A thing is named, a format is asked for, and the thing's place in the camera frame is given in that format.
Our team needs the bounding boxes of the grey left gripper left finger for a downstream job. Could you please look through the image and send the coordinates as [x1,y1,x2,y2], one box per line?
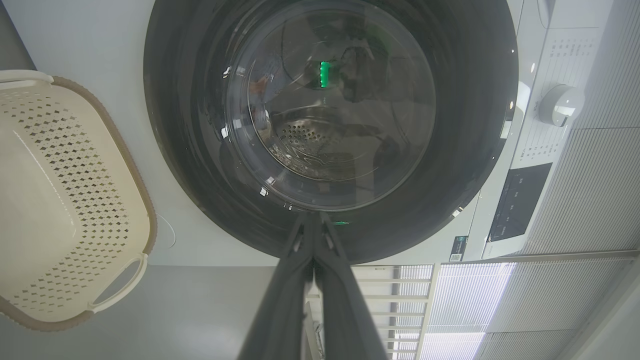
[237,213,317,360]

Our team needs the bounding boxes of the white washing machine knob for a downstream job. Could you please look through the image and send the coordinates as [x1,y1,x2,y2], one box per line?
[537,84,586,128]

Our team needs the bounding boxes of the white front-load washing machine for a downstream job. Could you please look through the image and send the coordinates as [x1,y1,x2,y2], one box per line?
[0,0,617,267]

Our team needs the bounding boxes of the cream perforated laundry basket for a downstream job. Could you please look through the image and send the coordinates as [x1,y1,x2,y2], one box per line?
[0,69,158,333]

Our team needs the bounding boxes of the white metal rack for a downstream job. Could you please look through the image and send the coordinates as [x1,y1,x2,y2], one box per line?
[302,263,441,360]

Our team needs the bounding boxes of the dark round washing machine door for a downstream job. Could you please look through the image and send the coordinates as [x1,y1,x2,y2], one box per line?
[143,0,520,265]

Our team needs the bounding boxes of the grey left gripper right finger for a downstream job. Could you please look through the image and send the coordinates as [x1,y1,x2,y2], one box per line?
[314,213,389,360]

